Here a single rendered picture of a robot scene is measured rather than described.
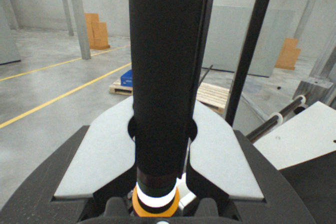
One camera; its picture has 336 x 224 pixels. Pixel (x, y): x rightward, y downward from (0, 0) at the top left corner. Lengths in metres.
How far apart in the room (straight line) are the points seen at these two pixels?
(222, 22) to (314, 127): 5.23
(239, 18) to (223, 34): 0.61
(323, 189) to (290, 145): 0.28
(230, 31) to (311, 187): 5.49
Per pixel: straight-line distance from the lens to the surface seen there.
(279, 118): 0.39
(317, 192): 0.25
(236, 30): 5.67
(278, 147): 0.53
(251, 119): 1.32
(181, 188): 0.20
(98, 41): 8.47
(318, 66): 0.75
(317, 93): 0.65
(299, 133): 0.53
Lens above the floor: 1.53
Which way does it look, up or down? 28 degrees down
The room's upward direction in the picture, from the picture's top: 4 degrees clockwise
